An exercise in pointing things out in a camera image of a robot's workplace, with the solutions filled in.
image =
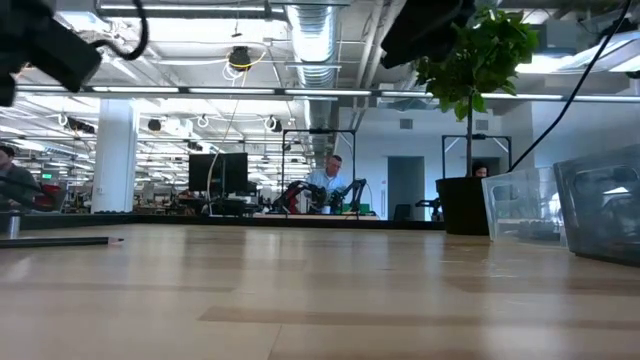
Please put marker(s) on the dark grey pencil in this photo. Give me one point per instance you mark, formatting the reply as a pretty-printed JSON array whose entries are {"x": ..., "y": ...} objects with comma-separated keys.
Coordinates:
[{"x": 60, "y": 242}]

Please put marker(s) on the grey tinted plastic bin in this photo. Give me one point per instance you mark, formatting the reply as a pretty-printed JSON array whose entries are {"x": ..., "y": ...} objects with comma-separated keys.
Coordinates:
[{"x": 600, "y": 210}]

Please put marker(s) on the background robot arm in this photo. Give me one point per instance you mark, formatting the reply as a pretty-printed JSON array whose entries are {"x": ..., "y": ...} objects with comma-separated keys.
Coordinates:
[
  {"x": 295, "y": 192},
  {"x": 352, "y": 187}
]

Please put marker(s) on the green leafy potted tree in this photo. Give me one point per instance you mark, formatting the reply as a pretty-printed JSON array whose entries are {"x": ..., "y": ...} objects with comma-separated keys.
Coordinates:
[{"x": 480, "y": 65}]

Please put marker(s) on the person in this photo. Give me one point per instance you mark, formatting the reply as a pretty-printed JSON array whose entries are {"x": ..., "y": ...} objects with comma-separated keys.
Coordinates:
[
  {"x": 327, "y": 177},
  {"x": 480, "y": 170},
  {"x": 17, "y": 177}
]

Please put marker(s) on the red office chair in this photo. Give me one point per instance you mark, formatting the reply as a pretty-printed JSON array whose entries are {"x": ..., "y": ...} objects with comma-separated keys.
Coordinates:
[{"x": 50, "y": 196}]

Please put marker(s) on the white round column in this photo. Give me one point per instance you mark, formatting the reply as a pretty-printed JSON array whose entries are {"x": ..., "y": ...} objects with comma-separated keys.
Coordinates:
[{"x": 115, "y": 160}]

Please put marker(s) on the black ceiling device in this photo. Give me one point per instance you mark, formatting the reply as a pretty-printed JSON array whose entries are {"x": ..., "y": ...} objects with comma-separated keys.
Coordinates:
[
  {"x": 276, "y": 125},
  {"x": 240, "y": 57},
  {"x": 154, "y": 125}
]

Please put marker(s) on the grey door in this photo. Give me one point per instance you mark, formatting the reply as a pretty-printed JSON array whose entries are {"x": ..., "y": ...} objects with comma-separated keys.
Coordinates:
[{"x": 406, "y": 185}]

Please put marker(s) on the black plant pot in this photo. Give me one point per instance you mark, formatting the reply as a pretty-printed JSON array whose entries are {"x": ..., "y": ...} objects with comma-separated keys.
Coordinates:
[{"x": 462, "y": 205}]

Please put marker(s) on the black office chair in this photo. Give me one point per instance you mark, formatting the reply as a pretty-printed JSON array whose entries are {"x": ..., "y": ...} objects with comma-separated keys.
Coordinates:
[{"x": 402, "y": 212}]

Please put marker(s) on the clear plastic bin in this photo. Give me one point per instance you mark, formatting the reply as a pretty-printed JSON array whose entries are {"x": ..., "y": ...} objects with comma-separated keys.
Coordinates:
[{"x": 525, "y": 200}]

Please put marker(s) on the black computer monitor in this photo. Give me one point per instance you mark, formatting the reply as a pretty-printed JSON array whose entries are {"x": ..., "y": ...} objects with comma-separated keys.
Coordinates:
[{"x": 220, "y": 172}]

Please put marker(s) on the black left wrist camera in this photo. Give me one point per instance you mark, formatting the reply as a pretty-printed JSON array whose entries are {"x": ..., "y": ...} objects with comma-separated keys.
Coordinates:
[{"x": 55, "y": 55}]

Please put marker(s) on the wall air vent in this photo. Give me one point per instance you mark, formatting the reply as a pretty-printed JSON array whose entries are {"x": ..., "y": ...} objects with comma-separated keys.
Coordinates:
[
  {"x": 406, "y": 123},
  {"x": 482, "y": 124}
]

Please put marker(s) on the silver ventilation duct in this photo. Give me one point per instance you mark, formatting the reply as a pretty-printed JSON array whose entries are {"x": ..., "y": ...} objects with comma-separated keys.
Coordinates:
[{"x": 312, "y": 45}]

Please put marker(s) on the black metal frame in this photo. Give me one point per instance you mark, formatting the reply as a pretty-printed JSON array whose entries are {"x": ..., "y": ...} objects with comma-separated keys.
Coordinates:
[
  {"x": 320, "y": 131},
  {"x": 495, "y": 136}
]

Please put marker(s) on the silver metal post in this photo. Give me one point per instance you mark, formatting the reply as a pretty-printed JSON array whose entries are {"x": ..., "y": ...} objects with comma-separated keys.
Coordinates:
[{"x": 13, "y": 226}]

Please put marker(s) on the black table border rail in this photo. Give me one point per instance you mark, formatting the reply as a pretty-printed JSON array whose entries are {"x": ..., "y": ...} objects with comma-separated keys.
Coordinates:
[{"x": 200, "y": 220}]

